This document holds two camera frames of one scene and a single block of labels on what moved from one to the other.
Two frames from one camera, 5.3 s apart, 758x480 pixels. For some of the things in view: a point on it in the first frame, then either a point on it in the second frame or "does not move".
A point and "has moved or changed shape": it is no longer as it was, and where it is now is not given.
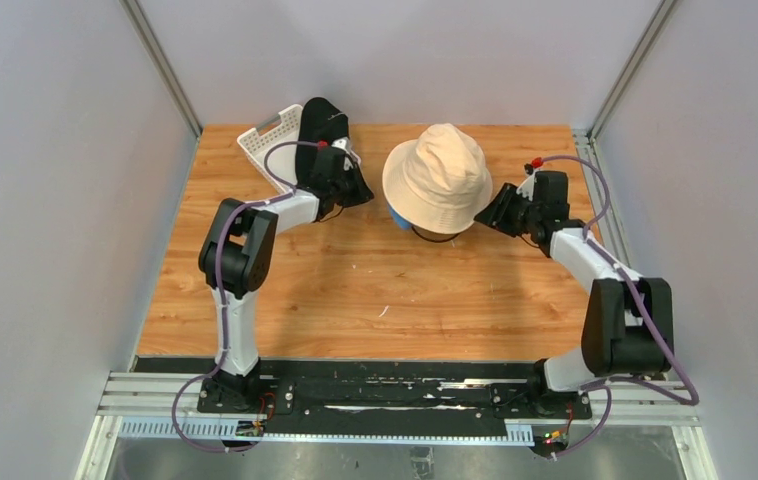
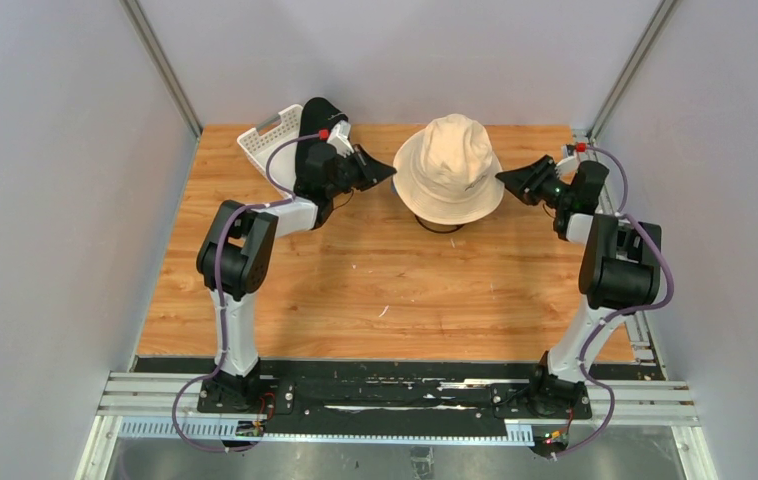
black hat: (320, 121) does not move
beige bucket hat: (438, 183) has moved or changed shape
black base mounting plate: (379, 387) does not move
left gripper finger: (360, 192) → (370, 171)
